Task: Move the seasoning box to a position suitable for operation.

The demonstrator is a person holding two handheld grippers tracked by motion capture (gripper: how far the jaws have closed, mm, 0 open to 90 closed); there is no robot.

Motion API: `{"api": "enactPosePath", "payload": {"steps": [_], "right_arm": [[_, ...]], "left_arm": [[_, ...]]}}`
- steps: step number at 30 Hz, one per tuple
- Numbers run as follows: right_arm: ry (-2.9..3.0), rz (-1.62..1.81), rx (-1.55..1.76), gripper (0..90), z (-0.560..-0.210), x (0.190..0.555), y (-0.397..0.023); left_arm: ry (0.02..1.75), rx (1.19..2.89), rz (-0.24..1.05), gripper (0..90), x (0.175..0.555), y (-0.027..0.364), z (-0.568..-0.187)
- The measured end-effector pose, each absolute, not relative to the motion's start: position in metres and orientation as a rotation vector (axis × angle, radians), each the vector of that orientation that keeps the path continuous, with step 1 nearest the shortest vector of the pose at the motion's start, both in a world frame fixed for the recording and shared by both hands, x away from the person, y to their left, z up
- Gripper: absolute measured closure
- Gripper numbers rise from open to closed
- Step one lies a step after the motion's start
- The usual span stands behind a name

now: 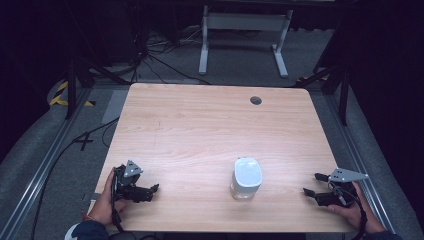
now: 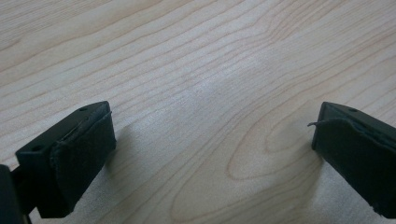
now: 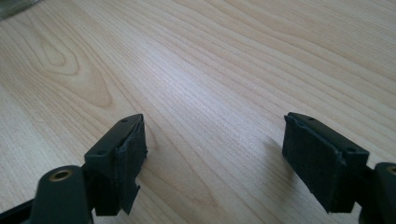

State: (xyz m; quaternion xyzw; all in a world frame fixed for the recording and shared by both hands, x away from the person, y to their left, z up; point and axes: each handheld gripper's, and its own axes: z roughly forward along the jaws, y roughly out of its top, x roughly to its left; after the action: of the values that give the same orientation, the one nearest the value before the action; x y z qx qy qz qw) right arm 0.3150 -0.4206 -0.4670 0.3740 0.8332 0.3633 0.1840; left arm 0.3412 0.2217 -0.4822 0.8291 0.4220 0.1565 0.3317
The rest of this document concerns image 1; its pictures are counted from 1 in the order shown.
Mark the yellow black floor tape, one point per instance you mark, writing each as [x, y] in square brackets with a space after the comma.
[56, 98]

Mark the clear jar with white lid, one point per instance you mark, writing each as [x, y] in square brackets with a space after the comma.
[247, 173]

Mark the person's right hand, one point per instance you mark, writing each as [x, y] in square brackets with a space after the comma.
[358, 211]

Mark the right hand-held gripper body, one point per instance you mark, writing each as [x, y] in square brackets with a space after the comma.
[336, 198]

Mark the white metal desk frame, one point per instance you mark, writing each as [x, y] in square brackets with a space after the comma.
[245, 21]

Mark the black metal stand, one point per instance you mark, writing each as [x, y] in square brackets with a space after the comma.
[344, 96]
[71, 90]

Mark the aluminium floor rail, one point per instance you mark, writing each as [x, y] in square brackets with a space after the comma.
[356, 156]
[43, 170]

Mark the person's left hand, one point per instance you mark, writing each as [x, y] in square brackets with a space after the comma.
[105, 206]

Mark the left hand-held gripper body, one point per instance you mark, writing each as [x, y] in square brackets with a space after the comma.
[128, 186]

